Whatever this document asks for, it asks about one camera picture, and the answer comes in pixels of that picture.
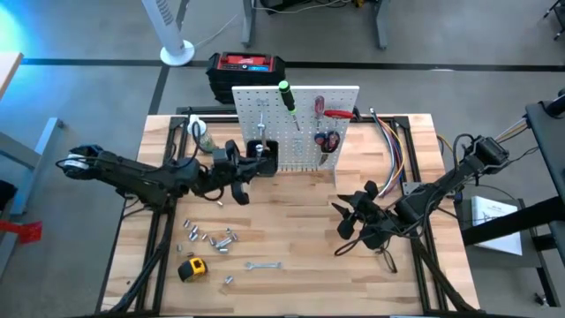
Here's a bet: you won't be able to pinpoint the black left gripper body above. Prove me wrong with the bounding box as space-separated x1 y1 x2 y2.
210 149 237 189

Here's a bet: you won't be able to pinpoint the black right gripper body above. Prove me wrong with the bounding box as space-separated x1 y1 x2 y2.
352 198 389 251

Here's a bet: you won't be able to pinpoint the black framed eyeglasses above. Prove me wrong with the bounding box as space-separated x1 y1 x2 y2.
374 246 398 274

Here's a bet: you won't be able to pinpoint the red black handled scissors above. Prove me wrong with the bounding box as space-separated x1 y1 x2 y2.
313 130 342 168

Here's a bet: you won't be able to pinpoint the green black handled screwdriver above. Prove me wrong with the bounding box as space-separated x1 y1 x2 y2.
277 79 302 133

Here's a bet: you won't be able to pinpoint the black plastic peg board bin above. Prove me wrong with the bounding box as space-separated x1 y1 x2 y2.
245 139 280 177

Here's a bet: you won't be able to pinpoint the white metal peg board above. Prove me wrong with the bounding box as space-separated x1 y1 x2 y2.
230 85 361 186

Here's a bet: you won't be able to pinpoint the green white spray can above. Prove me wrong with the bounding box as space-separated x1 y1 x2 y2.
187 115 217 154

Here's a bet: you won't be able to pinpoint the red black tool case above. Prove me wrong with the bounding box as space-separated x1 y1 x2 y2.
206 51 287 105

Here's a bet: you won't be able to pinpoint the yellow black tape measure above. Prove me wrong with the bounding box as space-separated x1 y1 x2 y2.
177 257 208 283

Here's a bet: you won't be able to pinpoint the white paper booklet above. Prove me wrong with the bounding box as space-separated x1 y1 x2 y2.
470 194 524 257

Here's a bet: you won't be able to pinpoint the grey desk leg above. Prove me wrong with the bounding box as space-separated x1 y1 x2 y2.
374 0 390 50
241 0 258 49

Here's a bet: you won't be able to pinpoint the grey side table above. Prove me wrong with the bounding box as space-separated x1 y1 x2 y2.
454 198 564 310

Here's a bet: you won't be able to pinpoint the black metal stand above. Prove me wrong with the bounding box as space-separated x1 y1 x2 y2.
461 87 565 248

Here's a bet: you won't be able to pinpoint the grey metal bench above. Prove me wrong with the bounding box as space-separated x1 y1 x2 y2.
0 117 65 217

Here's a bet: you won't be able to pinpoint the red plastic piece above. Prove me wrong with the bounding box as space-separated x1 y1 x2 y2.
0 219 44 246

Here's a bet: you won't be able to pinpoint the neighbouring wooden table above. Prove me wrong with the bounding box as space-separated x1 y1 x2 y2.
0 51 25 102

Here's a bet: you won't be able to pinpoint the black chair base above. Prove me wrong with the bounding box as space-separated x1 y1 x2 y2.
541 0 565 42

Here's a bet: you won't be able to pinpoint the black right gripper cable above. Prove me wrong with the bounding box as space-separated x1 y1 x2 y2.
334 233 385 258

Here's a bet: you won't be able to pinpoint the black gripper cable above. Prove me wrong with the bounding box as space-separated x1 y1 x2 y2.
334 233 385 258
167 121 226 202

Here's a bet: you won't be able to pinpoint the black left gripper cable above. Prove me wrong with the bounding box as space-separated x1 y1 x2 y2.
167 121 226 202

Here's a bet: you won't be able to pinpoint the multicoloured wire bundle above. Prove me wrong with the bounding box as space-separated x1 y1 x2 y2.
369 107 407 198

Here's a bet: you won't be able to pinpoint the black aluminium table frame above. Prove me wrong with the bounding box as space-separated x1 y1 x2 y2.
94 105 486 318

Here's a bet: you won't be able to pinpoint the red clear handled screwdriver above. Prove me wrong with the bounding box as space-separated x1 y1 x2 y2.
313 95 327 132

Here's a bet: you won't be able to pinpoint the white floor cable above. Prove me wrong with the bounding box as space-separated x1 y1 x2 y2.
193 12 239 49

